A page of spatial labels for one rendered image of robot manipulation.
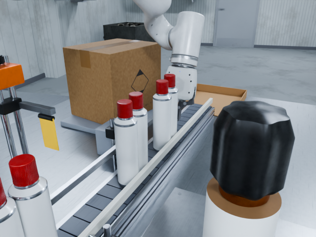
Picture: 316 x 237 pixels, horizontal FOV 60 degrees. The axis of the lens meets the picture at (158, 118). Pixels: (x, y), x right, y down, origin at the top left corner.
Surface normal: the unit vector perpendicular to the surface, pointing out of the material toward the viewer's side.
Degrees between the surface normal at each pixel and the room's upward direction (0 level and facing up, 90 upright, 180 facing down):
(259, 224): 90
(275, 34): 90
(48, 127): 90
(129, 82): 90
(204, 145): 0
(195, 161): 0
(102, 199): 0
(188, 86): 69
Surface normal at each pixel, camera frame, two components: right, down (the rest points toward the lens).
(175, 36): -0.87, -0.08
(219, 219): -0.79, 0.25
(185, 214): 0.00, -0.91
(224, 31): -0.25, 0.39
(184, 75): -0.35, 0.00
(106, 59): -0.57, 0.33
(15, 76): 0.90, 0.18
